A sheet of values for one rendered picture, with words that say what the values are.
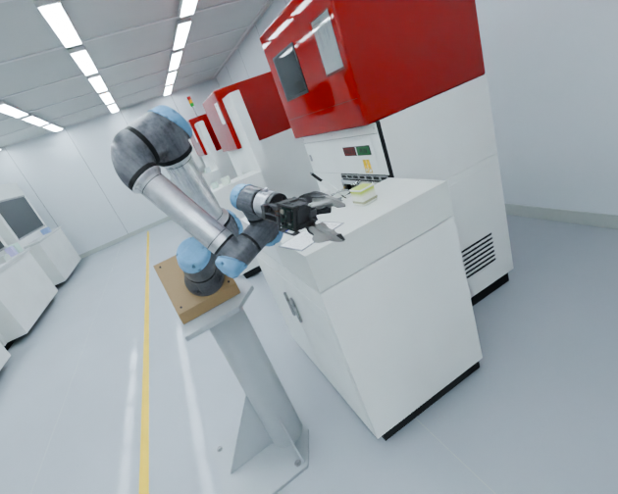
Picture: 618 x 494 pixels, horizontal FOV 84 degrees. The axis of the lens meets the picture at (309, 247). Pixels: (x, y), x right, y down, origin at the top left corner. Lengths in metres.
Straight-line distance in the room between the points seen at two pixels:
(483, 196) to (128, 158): 1.72
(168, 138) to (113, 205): 8.50
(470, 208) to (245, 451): 1.66
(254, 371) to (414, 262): 0.80
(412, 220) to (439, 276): 0.29
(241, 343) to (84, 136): 8.42
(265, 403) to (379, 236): 0.90
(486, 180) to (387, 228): 0.97
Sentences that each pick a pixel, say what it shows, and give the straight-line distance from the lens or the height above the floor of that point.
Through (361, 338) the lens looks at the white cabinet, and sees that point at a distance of 1.33.
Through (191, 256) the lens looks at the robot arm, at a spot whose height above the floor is 1.07.
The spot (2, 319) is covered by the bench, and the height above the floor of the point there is 0.37.
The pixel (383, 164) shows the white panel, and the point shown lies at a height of 1.03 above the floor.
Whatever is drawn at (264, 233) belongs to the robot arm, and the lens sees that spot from 0.96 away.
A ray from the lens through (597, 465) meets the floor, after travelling 1.68.
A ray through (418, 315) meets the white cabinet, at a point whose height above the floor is 0.51.
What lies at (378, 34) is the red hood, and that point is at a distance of 1.68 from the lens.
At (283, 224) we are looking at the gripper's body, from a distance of 0.80.
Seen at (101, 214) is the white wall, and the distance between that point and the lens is 9.56.
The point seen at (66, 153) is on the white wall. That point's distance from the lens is 9.58.
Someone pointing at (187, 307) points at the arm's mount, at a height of 0.87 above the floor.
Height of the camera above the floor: 1.39
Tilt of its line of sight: 21 degrees down
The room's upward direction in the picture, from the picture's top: 21 degrees counter-clockwise
